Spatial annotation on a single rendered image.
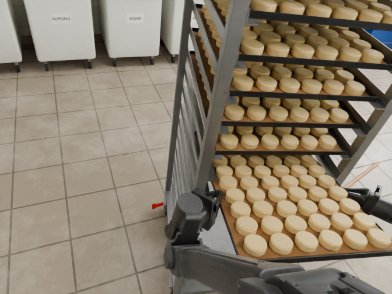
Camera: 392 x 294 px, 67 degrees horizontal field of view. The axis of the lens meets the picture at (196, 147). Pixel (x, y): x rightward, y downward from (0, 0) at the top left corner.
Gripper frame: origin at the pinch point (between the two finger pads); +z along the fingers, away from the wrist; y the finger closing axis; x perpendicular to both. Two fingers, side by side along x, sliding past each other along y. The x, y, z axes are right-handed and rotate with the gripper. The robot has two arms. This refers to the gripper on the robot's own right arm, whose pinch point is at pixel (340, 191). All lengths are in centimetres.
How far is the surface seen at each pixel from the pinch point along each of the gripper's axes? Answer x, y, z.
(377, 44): -8.8, 40.0, 7.2
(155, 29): -149, -6, 209
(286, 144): 7.4, 11.2, 18.0
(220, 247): -20, -74, 40
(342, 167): -5.4, 4.7, 2.6
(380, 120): -2.3, 23.2, -1.2
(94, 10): -142, -3, 291
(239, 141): 14.5, 10.1, 29.3
